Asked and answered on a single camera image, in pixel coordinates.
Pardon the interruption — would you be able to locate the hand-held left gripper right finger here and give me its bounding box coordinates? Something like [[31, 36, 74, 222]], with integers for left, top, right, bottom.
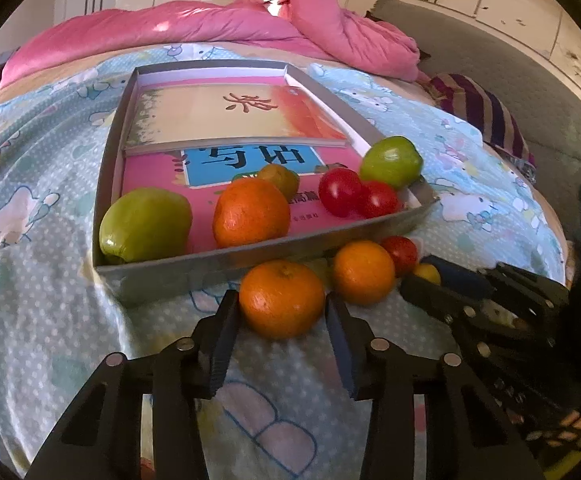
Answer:
[[325, 292, 546, 480]]

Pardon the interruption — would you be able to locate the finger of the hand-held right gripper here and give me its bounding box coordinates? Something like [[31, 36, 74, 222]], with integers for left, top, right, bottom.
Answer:
[[421, 255, 569, 311], [401, 276, 554, 348]]

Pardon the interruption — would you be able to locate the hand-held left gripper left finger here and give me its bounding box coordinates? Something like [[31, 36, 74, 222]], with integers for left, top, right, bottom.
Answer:
[[23, 289, 241, 480]]

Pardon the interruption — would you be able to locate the small yellow-brown jujube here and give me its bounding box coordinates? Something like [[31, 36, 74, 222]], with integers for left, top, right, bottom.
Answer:
[[413, 263, 442, 286], [256, 163, 301, 201]]

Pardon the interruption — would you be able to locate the red tomato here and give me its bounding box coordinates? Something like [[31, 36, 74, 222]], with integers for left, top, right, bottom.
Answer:
[[358, 180, 401, 219], [381, 235, 419, 278], [318, 167, 364, 218]]

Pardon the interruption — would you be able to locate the orange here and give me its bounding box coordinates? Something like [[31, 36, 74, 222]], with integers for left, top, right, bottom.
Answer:
[[332, 240, 397, 307], [212, 178, 292, 249], [239, 260, 326, 341]]

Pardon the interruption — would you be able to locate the grey cardboard box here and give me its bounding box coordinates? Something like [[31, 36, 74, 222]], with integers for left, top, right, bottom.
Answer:
[[92, 59, 441, 306]]

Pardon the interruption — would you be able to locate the round green fruit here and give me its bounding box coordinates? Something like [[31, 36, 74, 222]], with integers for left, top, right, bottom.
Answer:
[[359, 135, 424, 191]]

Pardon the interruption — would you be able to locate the large oval green fruit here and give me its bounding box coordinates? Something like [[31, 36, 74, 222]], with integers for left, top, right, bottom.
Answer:
[[99, 187, 194, 266]]

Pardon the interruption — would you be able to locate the striped pillow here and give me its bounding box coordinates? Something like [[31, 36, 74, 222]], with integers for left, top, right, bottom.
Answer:
[[428, 72, 536, 171]]

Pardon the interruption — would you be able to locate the pink book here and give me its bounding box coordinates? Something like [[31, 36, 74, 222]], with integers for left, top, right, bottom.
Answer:
[[120, 147, 411, 256]]

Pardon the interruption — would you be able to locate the grey headboard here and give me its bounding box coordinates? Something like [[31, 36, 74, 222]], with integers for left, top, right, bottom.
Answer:
[[365, 0, 581, 241]]

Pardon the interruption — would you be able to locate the cartoon cat printed bedsheet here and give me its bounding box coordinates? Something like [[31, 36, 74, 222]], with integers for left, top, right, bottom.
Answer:
[[0, 42, 569, 480]]

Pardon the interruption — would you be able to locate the beige book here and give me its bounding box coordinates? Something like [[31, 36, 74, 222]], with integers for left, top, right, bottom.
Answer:
[[123, 82, 352, 157]]

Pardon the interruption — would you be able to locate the pink duvet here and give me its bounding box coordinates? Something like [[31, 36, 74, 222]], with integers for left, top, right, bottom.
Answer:
[[0, 0, 429, 88]]

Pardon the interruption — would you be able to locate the floral wall mural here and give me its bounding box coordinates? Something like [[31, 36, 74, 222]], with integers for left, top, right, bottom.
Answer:
[[415, 0, 581, 126]]

